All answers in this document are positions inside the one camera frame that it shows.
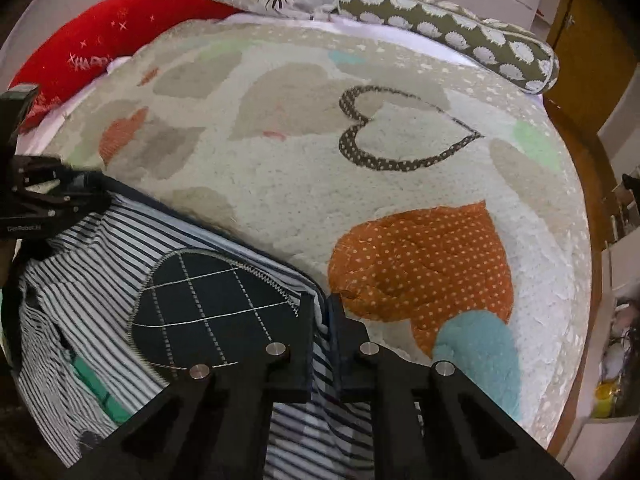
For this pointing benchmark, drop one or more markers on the red pillow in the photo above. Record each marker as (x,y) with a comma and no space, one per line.
(110,35)

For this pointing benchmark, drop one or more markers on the olive hedgehog print bolster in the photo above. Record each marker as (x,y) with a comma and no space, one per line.
(450,30)

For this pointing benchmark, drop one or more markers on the white shelf with clutter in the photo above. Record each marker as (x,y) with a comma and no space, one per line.
(612,320)

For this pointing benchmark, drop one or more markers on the heart patterned blanket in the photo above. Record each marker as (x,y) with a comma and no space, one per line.
(350,170)

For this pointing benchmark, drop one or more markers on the wooden cabinet door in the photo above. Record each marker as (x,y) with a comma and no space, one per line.
(590,15)

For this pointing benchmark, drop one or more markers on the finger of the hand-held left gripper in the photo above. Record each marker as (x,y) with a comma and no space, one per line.
(82,195)

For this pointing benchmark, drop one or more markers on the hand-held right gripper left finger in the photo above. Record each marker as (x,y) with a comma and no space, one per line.
(306,310)

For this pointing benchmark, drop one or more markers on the striped pants with dark patch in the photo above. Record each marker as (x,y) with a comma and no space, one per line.
(165,320)

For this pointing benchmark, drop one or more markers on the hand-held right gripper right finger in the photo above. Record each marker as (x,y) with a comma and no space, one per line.
(336,312)

